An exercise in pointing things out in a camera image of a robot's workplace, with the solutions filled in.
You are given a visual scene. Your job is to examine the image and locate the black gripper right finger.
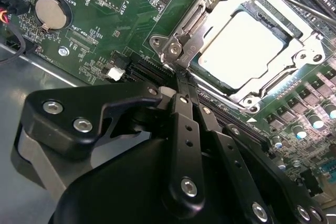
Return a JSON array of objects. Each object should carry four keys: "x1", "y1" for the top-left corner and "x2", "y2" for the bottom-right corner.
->
[{"x1": 188, "y1": 77, "x2": 329, "y2": 224}]

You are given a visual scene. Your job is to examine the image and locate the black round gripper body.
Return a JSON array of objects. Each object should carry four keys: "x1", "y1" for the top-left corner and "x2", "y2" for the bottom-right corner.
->
[{"x1": 52, "y1": 137, "x2": 249, "y2": 224}]

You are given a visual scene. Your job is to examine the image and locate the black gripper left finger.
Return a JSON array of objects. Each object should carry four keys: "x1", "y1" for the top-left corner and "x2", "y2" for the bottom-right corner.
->
[{"x1": 10, "y1": 71, "x2": 206, "y2": 218}]

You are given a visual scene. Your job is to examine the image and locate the square silver CPU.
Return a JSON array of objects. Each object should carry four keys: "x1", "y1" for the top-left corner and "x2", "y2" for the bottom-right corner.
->
[{"x1": 198, "y1": 11, "x2": 287, "y2": 90}]

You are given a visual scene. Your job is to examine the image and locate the metal CPU socket cover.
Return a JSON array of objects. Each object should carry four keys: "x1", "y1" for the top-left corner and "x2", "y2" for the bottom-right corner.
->
[{"x1": 173, "y1": 0, "x2": 326, "y2": 104}]

